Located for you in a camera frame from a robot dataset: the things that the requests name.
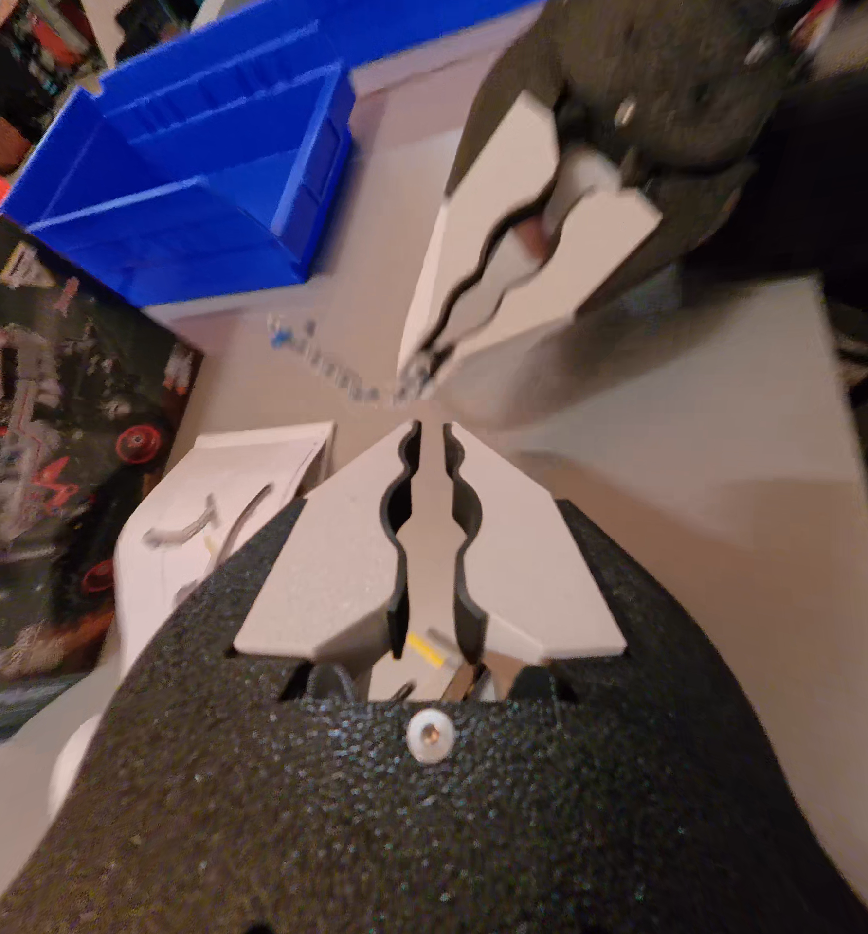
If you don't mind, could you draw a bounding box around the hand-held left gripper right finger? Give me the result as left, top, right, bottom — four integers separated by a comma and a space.
443, 422, 630, 699

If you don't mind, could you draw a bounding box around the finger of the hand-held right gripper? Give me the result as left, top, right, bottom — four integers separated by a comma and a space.
428, 155, 663, 382
396, 89, 561, 379

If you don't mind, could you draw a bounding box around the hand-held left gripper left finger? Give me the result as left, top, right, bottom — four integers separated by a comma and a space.
233, 419, 422, 659

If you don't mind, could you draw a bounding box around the light grey toy beam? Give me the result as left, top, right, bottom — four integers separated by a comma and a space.
266, 312, 435, 407

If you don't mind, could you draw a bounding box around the light grey desk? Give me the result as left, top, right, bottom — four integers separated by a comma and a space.
0, 44, 868, 898

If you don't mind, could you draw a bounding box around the yellow toy axle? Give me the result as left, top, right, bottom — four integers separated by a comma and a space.
405, 631, 450, 669

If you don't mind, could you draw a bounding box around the white instruction booklet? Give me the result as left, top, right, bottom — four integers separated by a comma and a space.
49, 419, 338, 822

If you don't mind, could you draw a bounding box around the person's black clothing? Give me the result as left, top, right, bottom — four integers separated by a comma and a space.
686, 44, 868, 410

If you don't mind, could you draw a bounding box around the black toy set box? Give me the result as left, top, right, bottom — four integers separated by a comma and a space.
0, 217, 205, 747

